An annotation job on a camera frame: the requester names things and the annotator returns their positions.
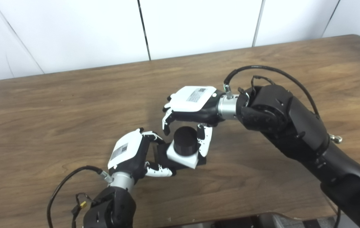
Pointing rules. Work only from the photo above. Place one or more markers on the white square piece with hole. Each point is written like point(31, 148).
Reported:
point(183, 160)

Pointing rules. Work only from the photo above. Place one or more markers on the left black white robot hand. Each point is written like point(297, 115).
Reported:
point(124, 150)

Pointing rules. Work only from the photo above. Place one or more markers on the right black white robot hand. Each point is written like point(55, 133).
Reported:
point(192, 99)

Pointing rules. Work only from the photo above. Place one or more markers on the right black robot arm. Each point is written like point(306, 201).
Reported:
point(294, 126)

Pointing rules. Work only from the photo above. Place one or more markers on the black peg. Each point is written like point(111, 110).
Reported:
point(184, 139)

